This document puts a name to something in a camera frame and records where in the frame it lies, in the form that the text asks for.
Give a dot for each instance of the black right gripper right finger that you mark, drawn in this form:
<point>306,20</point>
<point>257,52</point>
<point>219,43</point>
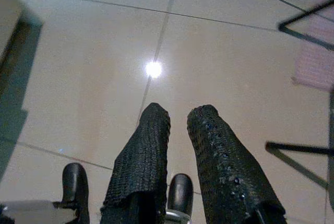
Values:
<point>224,171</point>

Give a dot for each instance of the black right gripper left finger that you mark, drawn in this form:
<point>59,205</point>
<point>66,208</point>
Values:
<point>142,161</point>

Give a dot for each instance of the black robot right foot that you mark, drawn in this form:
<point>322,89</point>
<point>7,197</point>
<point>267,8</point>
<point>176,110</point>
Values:
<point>180,192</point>

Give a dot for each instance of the black robot foot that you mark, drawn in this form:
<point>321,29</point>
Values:
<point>180,192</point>
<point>74,182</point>

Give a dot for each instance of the black robot left foot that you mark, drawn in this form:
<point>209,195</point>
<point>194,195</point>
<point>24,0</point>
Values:
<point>74,182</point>

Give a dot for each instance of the pink ribbed floor mat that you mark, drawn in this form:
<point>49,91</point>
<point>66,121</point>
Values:
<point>315,67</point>

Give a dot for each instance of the black metal stand frame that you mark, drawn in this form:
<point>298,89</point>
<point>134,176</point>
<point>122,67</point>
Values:
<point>300,148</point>

